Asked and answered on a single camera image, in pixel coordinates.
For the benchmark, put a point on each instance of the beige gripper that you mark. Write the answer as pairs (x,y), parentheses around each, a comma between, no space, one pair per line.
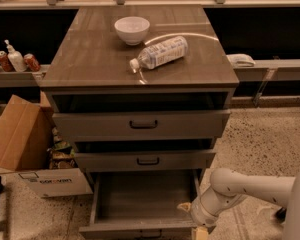
(199,212)

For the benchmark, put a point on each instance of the grey bottom drawer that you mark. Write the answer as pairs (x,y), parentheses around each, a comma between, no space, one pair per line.
(141,205)

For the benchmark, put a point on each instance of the grey drawer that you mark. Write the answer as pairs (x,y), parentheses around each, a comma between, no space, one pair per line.
(131,126)
(144,161)
(141,205)

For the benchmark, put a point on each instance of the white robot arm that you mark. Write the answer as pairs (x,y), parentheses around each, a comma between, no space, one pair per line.
(228,188)

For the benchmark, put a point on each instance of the grey middle drawer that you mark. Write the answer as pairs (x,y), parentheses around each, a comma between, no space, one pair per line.
(144,161)

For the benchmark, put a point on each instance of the grey top drawer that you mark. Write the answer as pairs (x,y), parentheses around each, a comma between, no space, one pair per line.
(131,126)

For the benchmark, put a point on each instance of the grey wooden drawer cabinet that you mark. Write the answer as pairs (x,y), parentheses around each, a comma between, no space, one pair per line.
(90,73)

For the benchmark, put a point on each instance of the black object lower right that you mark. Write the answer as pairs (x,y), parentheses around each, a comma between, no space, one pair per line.
(281,214)

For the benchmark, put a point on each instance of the snack bags in box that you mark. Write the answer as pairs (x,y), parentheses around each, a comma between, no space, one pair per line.
(61,154)

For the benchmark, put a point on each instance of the white folded cloth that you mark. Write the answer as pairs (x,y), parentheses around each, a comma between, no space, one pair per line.
(241,60)

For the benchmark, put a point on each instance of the clear plastic water bottle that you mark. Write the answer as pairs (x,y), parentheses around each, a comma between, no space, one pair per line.
(159,54)

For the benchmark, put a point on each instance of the brown cardboard box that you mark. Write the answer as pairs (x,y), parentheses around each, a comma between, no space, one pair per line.
(25,137)

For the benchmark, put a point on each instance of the white ceramic bowl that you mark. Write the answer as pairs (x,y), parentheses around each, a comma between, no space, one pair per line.
(132,30)

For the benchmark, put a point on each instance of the red soda can right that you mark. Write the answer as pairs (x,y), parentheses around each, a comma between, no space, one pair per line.
(32,62)

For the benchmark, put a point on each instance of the red soda can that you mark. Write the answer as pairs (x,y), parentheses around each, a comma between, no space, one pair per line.
(5,63)
(32,62)

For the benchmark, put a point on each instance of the white pump soap bottle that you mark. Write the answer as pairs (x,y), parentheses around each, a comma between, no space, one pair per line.
(16,58)

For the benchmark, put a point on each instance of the red soda can left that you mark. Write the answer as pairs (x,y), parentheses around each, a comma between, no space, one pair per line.
(5,63)

